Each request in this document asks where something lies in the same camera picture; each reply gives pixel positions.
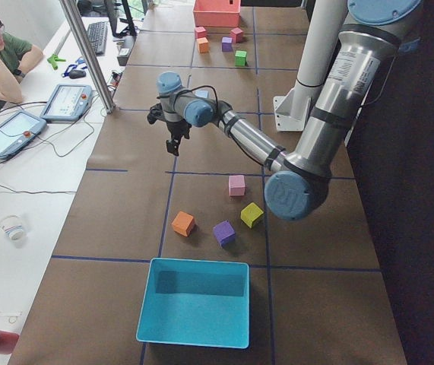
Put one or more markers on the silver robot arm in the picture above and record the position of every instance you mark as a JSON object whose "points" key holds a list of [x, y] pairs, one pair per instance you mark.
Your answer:
{"points": [[346, 43]]}

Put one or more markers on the green foam cube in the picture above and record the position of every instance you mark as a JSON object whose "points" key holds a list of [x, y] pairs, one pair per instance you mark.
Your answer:
{"points": [[240, 58]]}

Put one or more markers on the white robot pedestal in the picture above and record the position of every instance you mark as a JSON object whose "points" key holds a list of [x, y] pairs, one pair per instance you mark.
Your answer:
{"points": [[292, 111]]}

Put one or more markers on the yellow foam cube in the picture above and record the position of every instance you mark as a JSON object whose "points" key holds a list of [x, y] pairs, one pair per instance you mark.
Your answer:
{"points": [[251, 214]]}

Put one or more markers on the purple foam cube near blue bin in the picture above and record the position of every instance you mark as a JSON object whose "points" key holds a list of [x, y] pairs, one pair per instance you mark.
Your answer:
{"points": [[224, 233]]}

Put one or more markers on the light blue foam cube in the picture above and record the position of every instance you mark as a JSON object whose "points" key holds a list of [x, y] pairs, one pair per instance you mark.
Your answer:
{"points": [[201, 93]]}

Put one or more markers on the orange foam cube near blue bin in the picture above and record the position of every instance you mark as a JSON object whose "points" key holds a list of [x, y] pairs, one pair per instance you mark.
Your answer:
{"points": [[183, 223]]}

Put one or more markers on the black keyboard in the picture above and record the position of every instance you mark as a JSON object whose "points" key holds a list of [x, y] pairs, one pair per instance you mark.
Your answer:
{"points": [[97, 34]]}

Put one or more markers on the red foam cube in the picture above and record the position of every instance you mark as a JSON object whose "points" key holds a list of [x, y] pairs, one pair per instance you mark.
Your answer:
{"points": [[237, 35]]}

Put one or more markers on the green plastic clamp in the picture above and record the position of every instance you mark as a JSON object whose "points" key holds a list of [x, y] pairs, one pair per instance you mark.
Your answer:
{"points": [[54, 61]]}

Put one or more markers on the orange foam cube near pink tray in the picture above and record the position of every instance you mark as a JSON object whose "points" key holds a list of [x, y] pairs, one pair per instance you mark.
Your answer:
{"points": [[203, 45]]}

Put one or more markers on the blue plastic bin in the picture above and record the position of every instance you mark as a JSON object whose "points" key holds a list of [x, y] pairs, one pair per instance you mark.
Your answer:
{"points": [[196, 302]]}

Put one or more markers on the paper cup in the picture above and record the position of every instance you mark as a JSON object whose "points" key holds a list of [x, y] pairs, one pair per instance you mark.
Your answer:
{"points": [[13, 227]]}

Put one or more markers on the aluminium frame post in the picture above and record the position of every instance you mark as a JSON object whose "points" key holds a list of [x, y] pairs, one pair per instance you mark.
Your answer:
{"points": [[78, 29]]}

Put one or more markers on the purple foam cube near pink tray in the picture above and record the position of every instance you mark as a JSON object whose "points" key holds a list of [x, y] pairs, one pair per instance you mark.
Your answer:
{"points": [[226, 44]]}

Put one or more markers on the black computer mouse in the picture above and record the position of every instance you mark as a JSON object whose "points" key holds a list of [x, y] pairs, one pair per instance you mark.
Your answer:
{"points": [[76, 74]]}

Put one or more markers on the magenta foam cube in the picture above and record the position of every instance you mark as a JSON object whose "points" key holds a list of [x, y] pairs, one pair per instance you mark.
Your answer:
{"points": [[200, 32]]}

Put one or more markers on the pink plastic tray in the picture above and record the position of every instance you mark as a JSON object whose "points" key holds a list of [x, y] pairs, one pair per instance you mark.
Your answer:
{"points": [[217, 13]]}

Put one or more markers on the teach pendant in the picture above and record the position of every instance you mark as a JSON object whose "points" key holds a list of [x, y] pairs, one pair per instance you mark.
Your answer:
{"points": [[67, 103], [18, 131]]}

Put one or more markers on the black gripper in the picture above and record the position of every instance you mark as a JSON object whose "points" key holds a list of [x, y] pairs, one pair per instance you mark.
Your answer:
{"points": [[177, 130]]}

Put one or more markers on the teach pendant far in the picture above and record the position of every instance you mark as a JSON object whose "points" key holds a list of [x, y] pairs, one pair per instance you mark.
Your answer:
{"points": [[67, 103]]}

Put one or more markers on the teach pendant near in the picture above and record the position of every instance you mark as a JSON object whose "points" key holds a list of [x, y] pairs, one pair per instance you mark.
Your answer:
{"points": [[18, 131]]}

